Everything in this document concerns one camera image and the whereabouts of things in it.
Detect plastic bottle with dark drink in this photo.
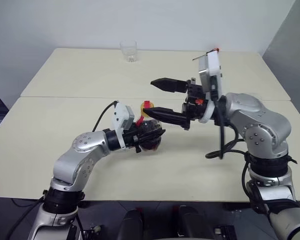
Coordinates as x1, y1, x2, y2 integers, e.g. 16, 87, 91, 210
136, 100, 164, 153

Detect yellow bottle cap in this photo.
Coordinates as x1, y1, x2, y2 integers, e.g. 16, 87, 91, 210
139, 101, 155, 118

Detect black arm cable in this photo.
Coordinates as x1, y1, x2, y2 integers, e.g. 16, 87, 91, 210
205, 84, 253, 161
91, 100, 120, 132

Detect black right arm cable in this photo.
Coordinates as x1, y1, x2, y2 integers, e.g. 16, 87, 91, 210
205, 84, 253, 161

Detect clear glass tumbler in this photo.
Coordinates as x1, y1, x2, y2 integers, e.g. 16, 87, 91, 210
119, 40, 138, 64

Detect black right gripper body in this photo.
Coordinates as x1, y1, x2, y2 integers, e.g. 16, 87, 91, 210
182, 77, 208, 121

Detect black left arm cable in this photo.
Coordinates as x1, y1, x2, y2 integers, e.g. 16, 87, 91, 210
91, 100, 120, 132

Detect dark rounded shape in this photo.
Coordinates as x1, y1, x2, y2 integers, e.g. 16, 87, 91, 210
117, 208, 144, 240

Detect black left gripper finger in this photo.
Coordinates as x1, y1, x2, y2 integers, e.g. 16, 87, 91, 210
139, 136, 163, 148
139, 127, 166, 138

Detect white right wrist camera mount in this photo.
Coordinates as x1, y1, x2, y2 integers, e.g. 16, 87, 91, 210
197, 51, 225, 123

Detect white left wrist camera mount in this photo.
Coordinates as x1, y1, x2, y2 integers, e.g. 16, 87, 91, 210
111, 101, 136, 150

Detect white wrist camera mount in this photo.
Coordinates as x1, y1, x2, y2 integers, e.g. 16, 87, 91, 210
197, 51, 225, 123
111, 101, 136, 150

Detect red black handled screwdriver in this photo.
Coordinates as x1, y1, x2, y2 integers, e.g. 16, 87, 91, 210
192, 47, 221, 61

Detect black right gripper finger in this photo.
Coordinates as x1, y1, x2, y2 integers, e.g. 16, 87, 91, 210
143, 106, 191, 131
150, 77, 188, 94

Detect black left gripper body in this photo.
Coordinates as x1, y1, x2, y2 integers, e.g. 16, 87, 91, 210
122, 125, 144, 154

